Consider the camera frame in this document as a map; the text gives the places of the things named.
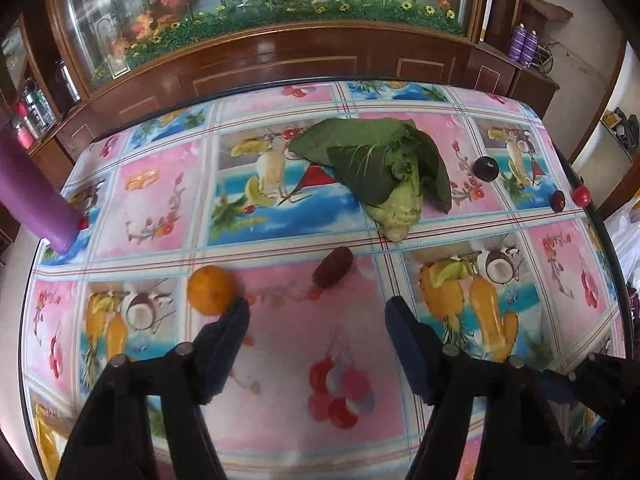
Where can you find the printed fruit tablecloth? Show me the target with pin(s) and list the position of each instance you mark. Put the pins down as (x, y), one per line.
(160, 200)

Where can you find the dark red date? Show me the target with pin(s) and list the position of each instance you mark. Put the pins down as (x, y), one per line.
(558, 200)

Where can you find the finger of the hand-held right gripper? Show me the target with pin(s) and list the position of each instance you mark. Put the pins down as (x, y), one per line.
(600, 385)

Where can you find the orange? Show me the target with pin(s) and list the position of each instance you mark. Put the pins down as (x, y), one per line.
(210, 290)

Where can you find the purple thermos bottle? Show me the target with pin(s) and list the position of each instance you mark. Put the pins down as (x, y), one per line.
(35, 195)

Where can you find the brown cardboard box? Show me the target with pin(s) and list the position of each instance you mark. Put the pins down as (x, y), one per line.
(545, 7)

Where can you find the green leafy cabbage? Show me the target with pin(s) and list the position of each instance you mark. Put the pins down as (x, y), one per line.
(390, 175)

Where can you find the purple spray can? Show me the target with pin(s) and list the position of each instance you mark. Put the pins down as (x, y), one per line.
(516, 42)
(529, 49)

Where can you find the wooden tank cabinet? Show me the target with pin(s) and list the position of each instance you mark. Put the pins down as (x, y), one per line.
(300, 60)

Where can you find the black object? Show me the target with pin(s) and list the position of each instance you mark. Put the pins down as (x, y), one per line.
(625, 125)

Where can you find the pink bottle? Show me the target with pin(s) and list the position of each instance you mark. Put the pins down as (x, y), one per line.
(24, 127)

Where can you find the dark purple plum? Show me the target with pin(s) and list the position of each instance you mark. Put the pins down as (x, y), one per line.
(486, 168)

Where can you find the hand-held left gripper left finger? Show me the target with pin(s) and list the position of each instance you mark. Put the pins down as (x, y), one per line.
(230, 350)

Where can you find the red cherry tomato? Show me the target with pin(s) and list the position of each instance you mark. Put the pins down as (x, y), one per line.
(581, 195)

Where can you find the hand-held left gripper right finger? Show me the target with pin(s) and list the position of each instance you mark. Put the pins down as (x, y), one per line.
(410, 350)

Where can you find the white plastic bag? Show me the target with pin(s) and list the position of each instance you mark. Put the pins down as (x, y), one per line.
(627, 240)

